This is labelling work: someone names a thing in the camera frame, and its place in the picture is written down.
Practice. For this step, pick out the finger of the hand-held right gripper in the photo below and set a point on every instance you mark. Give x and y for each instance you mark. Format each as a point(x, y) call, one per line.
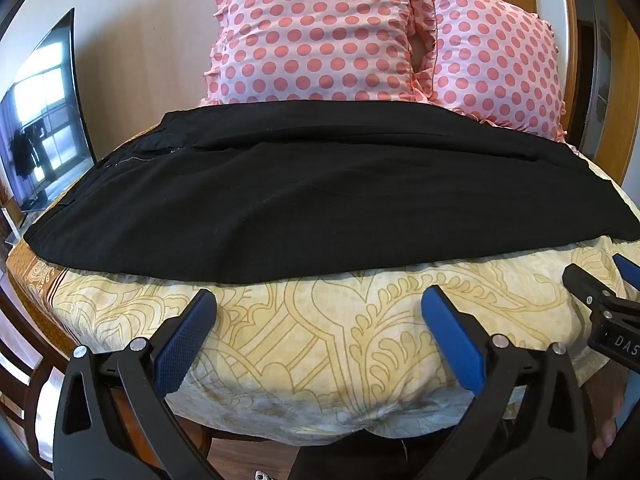
point(585, 282)
point(627, 270)

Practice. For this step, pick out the black pants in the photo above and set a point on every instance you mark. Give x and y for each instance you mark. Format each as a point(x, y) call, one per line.
point(310, 195)

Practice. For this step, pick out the pink polka dot pillow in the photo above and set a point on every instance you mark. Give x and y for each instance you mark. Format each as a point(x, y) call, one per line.
point(320, 30)
point(495, 55)

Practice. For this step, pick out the wooden door frame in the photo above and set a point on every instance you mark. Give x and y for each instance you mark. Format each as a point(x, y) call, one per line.
point(570, 35)

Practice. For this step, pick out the person's right hand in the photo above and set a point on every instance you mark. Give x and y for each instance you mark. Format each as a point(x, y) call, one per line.
point(607, 425)

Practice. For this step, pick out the flat screen television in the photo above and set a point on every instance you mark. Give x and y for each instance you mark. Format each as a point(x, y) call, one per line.
point(42, 125)

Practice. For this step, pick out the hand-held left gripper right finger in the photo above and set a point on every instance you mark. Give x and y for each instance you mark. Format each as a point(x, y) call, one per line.
point(452, 340)

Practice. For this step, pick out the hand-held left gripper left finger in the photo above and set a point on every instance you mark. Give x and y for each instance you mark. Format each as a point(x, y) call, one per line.
point(182, 342)

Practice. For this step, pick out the yellow patterned bed sheet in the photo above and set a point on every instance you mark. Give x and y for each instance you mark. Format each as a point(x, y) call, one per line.
point(310, 345)

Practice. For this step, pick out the dark wooden chair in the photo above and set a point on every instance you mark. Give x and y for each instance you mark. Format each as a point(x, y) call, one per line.
point(25, 385)

